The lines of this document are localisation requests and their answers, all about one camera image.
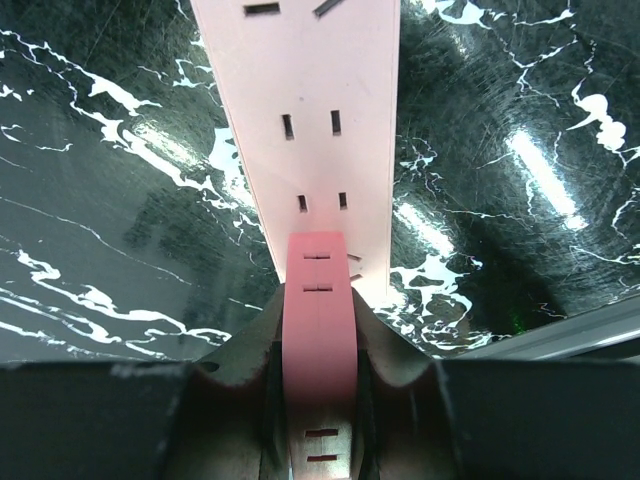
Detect pink plug adapter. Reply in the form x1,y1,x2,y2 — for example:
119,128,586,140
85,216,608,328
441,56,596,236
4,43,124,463
282,232,358,479

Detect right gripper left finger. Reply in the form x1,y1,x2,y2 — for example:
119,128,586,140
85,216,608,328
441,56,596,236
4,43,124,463
1,290,288,479

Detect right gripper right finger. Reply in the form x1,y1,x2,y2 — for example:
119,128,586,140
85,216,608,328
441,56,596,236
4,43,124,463
354,297,639,479

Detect pink power strip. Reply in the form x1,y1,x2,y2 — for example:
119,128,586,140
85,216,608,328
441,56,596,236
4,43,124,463
192,0,401,302

